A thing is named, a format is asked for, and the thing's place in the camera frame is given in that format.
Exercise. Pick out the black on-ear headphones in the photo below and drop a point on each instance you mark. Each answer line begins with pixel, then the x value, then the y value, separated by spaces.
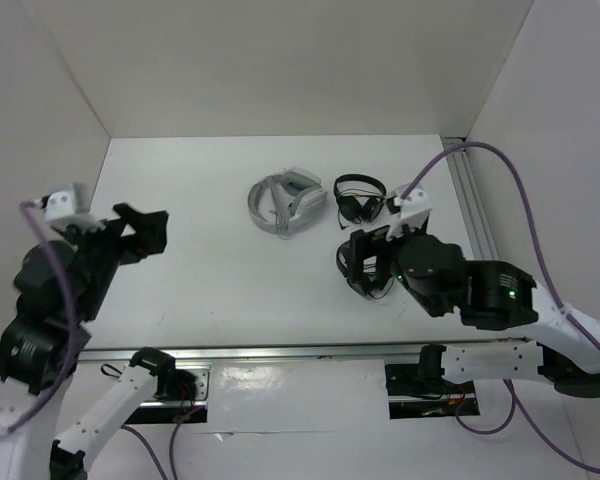
pixel 356 205
pixel 361 279

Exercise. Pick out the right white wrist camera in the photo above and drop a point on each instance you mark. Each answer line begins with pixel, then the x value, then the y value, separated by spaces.
pixel 409 209

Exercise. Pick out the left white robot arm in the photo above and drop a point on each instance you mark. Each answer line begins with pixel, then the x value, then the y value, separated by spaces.
pixel 61 286

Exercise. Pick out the aluminium mounting rail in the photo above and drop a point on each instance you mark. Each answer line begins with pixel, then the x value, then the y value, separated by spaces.
pixel 407 397

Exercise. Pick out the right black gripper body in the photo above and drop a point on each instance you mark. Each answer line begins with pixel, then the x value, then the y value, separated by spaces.
pixel 385 252

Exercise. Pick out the aluminium side rail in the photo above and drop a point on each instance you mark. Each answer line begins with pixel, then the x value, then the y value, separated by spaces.
pixel 472 206

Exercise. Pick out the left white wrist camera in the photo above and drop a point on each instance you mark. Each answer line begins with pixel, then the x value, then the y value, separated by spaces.
pixel 67 206

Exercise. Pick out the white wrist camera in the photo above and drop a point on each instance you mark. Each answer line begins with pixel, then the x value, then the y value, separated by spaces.
pixel 67 206
pixel 409 209

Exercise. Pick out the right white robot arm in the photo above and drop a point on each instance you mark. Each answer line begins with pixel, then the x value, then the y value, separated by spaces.
pixel 550 343

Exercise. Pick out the white over-ear headphones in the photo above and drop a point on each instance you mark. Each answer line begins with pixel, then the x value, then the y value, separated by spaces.
pixel 298 199

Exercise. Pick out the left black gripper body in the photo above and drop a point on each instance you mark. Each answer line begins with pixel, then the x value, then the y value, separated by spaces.
pixel 104 247

